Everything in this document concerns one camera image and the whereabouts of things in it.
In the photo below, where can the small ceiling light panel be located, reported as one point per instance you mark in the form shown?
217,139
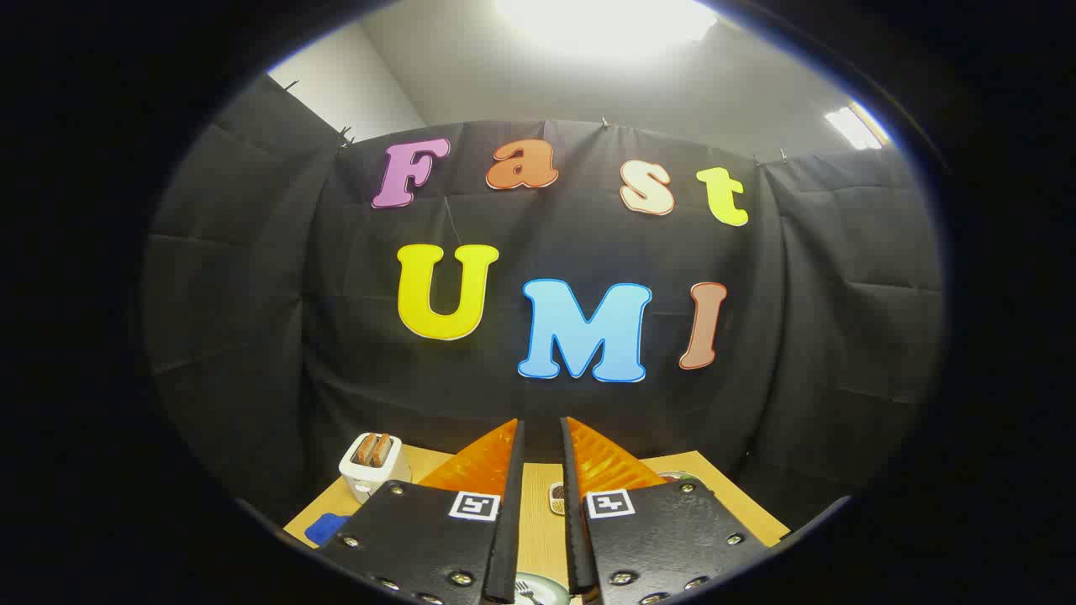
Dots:
853,126

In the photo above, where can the large ceiling light panel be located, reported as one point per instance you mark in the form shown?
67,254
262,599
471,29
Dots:
605,21

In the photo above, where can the blue cloth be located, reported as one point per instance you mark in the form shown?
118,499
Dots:
326,529

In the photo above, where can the brown bread slice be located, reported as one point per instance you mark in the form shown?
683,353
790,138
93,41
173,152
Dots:
366,449
382,450

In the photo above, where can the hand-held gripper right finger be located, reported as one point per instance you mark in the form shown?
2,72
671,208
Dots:
574,538

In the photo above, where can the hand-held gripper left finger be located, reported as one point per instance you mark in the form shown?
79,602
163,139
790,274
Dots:
509,538

